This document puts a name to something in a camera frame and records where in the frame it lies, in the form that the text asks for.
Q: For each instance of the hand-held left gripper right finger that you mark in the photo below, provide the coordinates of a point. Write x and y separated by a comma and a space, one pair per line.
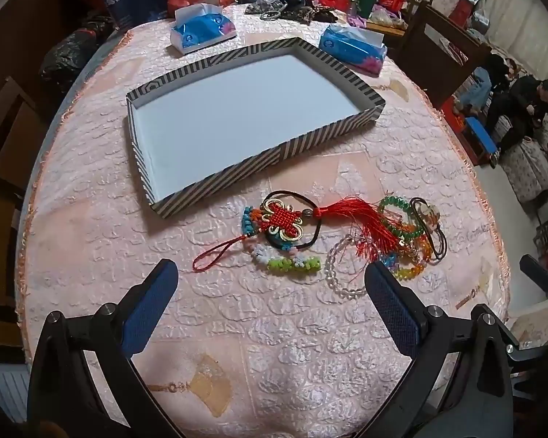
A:
392, 310

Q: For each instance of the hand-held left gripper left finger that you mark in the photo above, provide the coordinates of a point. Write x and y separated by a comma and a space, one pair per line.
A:
150, 310

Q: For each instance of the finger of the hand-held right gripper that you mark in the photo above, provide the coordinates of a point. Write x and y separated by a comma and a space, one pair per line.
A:
539, 273

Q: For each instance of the red knot tassel ornament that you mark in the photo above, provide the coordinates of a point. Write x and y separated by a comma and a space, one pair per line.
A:
290, 222

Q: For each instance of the striped cardboard box tray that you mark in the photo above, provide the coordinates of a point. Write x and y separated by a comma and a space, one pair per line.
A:
255, 118

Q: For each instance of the pink embossed tablecloth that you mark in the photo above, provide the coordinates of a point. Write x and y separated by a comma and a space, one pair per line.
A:
301, 351

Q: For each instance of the floral covered sofa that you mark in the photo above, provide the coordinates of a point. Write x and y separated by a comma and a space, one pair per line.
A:
536, 169

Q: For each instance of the blue low stool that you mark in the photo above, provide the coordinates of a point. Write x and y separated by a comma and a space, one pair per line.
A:
481, 134

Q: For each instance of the white radiator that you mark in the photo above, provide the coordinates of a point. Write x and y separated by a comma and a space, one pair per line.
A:
4, 394

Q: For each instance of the red floor mat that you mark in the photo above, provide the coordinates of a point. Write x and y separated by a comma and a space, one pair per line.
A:
452, 116

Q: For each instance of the brown wooden chair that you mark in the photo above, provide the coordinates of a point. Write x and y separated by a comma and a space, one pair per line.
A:
13, 146

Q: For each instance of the dark wooden chair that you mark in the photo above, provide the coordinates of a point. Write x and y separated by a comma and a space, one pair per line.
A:
442, 50

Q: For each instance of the blue tissue pack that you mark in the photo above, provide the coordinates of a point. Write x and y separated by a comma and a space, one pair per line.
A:
201, 29
351, 50

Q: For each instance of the black plastic bag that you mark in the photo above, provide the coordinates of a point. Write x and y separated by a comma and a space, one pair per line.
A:
75, 50

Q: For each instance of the small red bag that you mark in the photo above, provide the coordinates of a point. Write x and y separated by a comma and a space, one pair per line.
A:
392, 2

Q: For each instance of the green paper bag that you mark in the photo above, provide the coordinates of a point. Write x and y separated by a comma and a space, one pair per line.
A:
366, 2

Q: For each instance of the pile of hair accessories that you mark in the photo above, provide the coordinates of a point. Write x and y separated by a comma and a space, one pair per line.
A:
292, 7

